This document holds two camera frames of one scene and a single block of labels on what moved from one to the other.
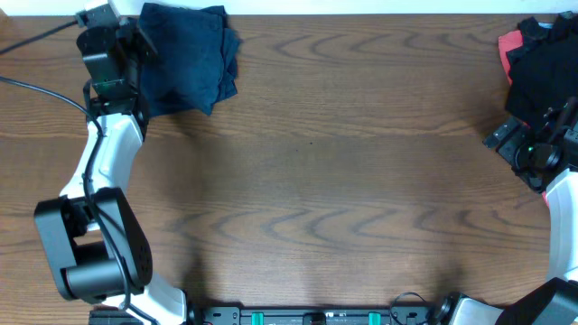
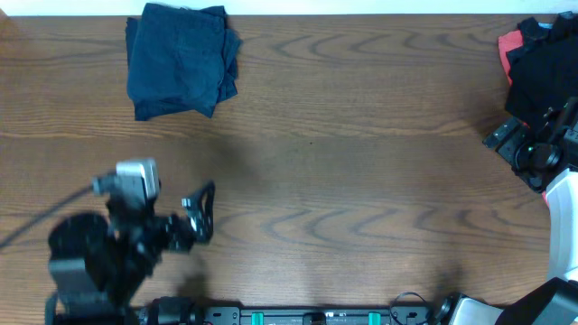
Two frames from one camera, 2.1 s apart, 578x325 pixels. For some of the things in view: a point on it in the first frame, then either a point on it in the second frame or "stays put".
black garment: [544, 68] stays put
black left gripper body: [136, 34] → [181, 226]
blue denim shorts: [198, 51] stays put
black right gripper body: [558, 119] stays put
